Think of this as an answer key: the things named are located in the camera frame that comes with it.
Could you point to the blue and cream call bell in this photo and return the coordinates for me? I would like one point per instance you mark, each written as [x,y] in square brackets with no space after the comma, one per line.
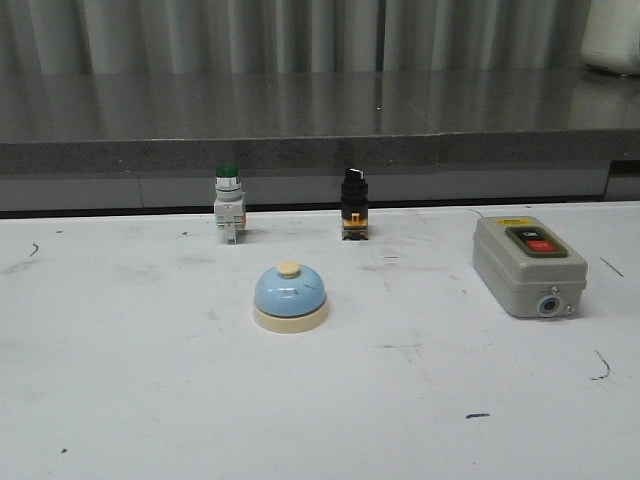
[290,298]

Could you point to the grey stone counter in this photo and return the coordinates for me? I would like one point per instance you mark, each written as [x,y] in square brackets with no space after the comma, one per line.
[152,142]

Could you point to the white rice cooker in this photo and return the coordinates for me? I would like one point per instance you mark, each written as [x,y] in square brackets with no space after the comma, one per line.
[611,37]

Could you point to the black selector switch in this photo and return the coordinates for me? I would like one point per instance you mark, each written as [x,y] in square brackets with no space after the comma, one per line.
[354,205]

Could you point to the green pushbutton switch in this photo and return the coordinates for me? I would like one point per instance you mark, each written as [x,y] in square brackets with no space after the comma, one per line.
[229,205]

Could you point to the grey on off switch box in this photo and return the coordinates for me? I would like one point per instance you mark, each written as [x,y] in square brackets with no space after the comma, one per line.
[528,268]

